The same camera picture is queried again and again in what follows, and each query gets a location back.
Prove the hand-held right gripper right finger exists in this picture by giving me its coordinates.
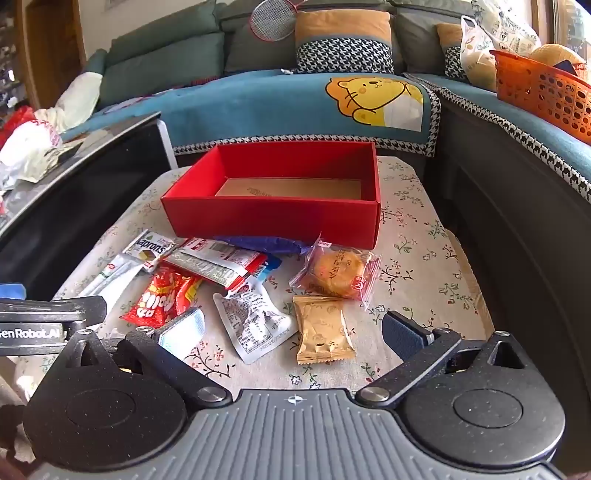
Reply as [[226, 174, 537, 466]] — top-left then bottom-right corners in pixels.
[[355, 310, 529, 409]]

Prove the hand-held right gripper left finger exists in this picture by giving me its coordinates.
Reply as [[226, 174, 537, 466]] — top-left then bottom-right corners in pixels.
[[62, 307, 234, 411]]

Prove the red and silver snack packet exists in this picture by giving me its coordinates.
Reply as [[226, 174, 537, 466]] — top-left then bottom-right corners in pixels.
[[161, 237, 269, 291]]

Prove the beige snack packet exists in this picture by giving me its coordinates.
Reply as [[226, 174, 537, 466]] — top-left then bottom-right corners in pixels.
[[293, 295, 357, 365]]

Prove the long white green snack packet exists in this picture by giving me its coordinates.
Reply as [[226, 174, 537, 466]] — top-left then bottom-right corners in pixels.
[[76, 253, 144, 301]]

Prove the clear round pastry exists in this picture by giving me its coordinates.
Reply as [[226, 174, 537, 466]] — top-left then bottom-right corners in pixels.
[[289, 233, 383, 313]]

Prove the red cardboard box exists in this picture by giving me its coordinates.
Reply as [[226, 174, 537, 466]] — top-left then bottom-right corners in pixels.
[[160, 141, 382, 247]]

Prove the red candy packet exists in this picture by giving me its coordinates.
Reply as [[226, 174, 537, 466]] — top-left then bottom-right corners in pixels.
[[119, 267, 204, 329]]

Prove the white silver pouch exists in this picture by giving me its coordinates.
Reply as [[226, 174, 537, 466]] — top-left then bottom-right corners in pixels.
[[212, 276, 300, 365]]

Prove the white wafer packet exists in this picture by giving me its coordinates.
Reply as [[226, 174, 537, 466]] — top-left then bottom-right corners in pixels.
[[122, 229, 178, 273]]

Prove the small blue white packet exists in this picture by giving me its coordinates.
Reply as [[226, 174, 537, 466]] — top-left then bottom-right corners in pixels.
[[252, 255, 282, 283]]

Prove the dark blue snack packet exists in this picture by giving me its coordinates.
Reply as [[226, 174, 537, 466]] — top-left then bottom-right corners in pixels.
[[213, 235, 315, 256]]

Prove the crumpled beige packet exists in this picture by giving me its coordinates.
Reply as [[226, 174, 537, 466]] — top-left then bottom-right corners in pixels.
[[21, 141, 84, 183]]

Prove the white bag with red print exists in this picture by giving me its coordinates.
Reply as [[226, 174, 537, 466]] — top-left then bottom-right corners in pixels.
[[0, 117, 63, 183]]

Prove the red plastic bag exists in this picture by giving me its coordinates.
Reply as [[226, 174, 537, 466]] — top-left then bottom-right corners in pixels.
[[0, 106, 35, 148]]

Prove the white jacket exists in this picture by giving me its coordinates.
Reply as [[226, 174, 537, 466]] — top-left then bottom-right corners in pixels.
[[34, 71, 103, 134]]

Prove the blue houndstooth edged sofa cover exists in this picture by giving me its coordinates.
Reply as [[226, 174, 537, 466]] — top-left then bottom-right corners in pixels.
[[404, 71, 591, 204]]

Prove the blue lion sofa cover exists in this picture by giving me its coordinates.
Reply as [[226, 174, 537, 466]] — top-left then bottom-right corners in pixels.
[[60, 71, 441, 158]]

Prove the wooden cabinet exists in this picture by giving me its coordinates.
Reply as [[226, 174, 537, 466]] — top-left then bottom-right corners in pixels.
[[0, 0, 88, 112]]

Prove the orange plastic basket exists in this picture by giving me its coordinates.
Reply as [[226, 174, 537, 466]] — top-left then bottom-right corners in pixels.
[[490, 48, 591, 146]]

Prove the grey green sofa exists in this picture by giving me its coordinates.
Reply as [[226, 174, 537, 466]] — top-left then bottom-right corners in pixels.
[[83, 0, 591, 416]]

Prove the small orange houndstooth cushion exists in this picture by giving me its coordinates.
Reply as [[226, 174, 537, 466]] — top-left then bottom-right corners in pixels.
[[436, 23, 469, 81]]

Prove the large orange houndstooth cushion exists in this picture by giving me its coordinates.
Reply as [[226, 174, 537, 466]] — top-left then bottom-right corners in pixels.
[[294, 10, 394, 75]]

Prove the pale yellow round object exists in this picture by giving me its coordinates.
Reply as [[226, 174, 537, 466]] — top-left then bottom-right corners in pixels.
[[530, 43, 585, 68]]

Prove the large printed white plastic bag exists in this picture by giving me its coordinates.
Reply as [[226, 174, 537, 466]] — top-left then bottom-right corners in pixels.
[[471, 0, 541, 56]]

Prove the red badminton racket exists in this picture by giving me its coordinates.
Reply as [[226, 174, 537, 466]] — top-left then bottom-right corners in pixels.
[[249, 0, 308, 41]]

